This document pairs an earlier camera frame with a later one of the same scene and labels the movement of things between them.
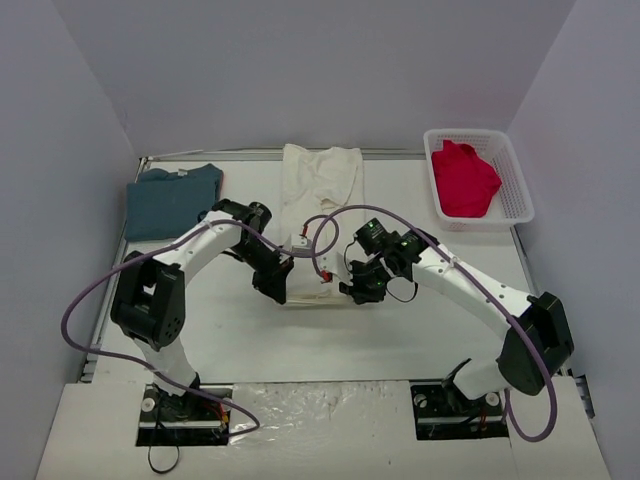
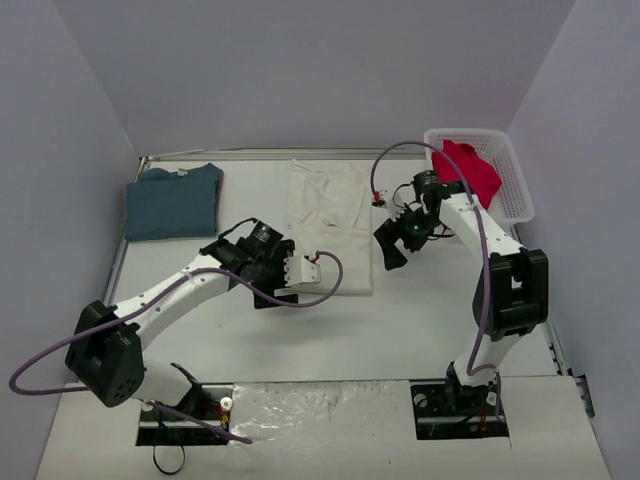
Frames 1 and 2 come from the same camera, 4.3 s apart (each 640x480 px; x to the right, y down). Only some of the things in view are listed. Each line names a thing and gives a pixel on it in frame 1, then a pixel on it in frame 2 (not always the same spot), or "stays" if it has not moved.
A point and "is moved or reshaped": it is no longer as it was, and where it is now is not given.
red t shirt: [465, 181] stays
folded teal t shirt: [161, 204] stays
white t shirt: [322, 197] is moved or reshaped
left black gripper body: [275, 279] stays
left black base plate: [198, 417] stays
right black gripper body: [360, 285] to [401, 239]
